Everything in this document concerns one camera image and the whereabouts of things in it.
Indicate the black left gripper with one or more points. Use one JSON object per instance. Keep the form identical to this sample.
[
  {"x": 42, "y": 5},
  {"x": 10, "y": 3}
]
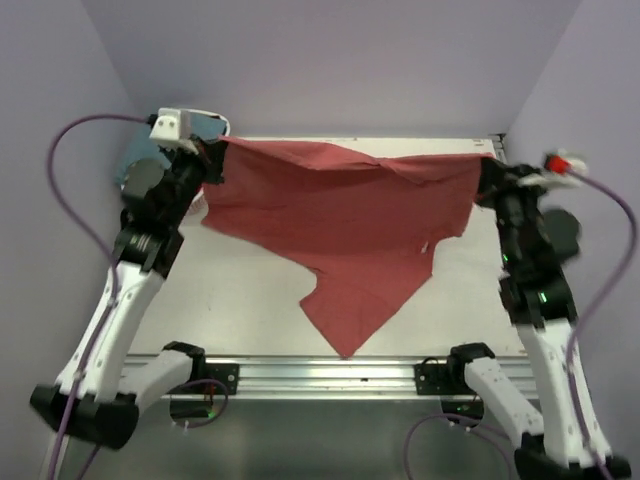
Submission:
[{"x": 209, "y": 158}]

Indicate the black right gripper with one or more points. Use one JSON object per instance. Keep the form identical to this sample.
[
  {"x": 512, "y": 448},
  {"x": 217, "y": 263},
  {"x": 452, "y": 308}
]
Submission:
[{"x": 497, "y": 178}]

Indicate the salmon pink t shirt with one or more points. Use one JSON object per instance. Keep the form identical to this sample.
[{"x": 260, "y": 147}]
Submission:
[{"x": 366, "y": 227}]

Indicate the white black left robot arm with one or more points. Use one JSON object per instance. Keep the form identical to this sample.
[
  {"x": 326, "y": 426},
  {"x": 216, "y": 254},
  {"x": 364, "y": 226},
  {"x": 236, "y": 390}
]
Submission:
[{"x": 92, "y": 399}]

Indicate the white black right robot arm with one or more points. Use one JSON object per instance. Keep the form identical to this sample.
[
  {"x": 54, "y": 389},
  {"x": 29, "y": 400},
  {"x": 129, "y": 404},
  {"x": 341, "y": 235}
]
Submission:
[{"x": 560, "y": 438}]

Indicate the white perforated laundry basket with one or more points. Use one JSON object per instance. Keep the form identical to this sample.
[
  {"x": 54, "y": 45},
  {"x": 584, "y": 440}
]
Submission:
[{"x": 144, "y": 199}]

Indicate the teal t shirt in basket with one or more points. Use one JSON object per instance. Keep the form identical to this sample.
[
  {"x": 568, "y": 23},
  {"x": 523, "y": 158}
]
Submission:
[{"x": 207, "y": 125}]

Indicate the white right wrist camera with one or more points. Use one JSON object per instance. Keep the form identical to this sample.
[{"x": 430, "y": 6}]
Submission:
[{"x": 560, "y": 170}]

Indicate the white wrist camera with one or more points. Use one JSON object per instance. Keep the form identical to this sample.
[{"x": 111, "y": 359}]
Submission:
[
  {"x": 172, "y": 128},
  {"x": 560, "y": 170}
]

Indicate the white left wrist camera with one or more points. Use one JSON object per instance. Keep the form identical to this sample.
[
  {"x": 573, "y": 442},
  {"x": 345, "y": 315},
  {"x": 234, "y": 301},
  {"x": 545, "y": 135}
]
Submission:
[{"x": 172, "y": 128}]

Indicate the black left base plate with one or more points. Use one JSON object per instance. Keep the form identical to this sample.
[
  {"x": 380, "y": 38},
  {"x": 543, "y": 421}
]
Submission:
[{"x": 220, "y": 375}]

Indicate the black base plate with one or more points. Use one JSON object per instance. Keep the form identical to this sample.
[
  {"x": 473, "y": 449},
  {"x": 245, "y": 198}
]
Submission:
[
  {"x": 432, "y": 377},
  {"x": 220, "y": 375}
]

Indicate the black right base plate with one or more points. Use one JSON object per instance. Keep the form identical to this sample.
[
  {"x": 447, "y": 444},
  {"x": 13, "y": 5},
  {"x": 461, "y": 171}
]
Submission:
[{"x": 432, "y": 377}]

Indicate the aluminium mounting rail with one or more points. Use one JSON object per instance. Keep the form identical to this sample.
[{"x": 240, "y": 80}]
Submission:
[{"x": 321, "y": 378}]

